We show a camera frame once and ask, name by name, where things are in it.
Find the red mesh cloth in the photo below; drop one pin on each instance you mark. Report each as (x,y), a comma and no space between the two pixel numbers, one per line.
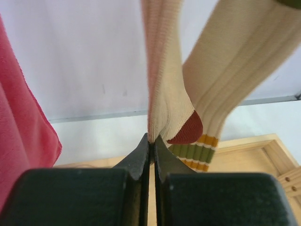
(27,139)

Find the cream striped sock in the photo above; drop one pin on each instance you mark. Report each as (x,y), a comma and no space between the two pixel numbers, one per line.
(171,114)
(241,45)

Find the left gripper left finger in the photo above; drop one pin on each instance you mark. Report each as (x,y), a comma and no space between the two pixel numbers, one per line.
(116,196)

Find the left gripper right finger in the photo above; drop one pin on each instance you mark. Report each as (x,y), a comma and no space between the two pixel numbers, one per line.
(223,200)

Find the wooden clothes rack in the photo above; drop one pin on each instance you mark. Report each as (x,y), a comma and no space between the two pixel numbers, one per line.
(258,160)

